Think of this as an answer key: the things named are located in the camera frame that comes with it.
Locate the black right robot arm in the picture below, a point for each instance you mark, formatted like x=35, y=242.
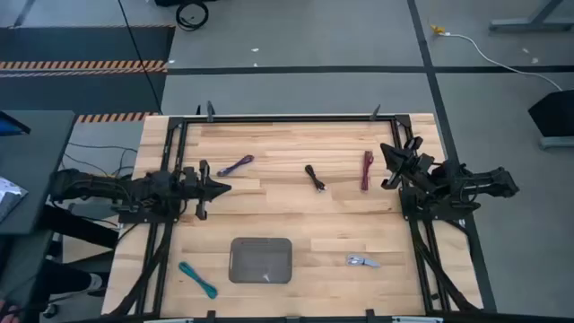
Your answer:
x=493, y=181

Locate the dark hazard striped floor mat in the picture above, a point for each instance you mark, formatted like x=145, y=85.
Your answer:
x=80, y=47

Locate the grey desk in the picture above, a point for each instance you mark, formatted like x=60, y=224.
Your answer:
x=31, y=157

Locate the blue screen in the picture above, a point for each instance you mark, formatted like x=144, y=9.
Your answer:
x=11, y=125

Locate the black metal table frame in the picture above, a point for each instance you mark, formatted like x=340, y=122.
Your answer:
x=287, y=119

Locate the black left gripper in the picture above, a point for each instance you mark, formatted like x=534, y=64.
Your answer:
x=204, y=197

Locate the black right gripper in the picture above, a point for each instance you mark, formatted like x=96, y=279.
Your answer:
x=419, y=163

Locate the grey stand base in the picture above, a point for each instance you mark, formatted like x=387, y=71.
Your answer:
x=556, y=142

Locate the white plastic strip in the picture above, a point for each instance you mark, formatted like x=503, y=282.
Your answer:
x=417, y=320
x=168, y=320

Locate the grey translucent plastic tray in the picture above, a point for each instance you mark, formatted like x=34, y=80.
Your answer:
x=260, y=260

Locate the black box on stand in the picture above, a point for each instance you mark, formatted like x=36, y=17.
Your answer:
x=553, y=112

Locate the black table clamp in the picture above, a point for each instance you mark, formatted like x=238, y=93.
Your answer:
x=375, y=113
x=370, y=315
x=211, y=316
x=210, y=111

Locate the grey printed paper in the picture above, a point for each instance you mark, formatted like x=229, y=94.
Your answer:
x=9, y=197

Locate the black caster wheel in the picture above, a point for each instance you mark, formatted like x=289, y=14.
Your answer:
x=51, y=311

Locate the black desk crossbar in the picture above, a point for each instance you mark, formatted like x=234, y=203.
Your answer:
x=80, y=226

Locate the person's shoe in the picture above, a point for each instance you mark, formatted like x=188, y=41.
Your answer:
x=95, y=282

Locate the yellow plug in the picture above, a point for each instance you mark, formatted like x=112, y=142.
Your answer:
x=437, y=29

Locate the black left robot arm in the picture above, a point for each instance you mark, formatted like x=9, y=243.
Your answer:
x=89, y=186

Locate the grey metal table leg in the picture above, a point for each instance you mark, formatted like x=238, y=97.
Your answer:
x=533, y=23

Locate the person's leg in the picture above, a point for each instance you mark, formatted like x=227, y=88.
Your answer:
x=63, y=278

